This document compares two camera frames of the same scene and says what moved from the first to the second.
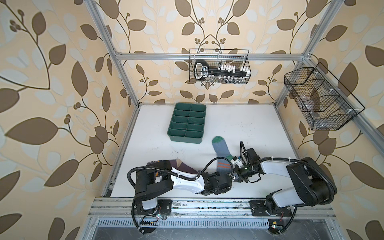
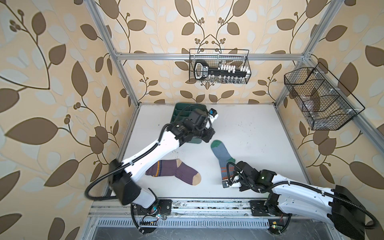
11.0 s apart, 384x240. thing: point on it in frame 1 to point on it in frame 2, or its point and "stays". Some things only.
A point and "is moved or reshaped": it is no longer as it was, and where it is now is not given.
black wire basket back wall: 220,66 stays
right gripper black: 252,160 to 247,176
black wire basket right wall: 325,103 stays
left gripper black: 224,191 to 206,136
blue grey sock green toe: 222,150 is moved or reshaped
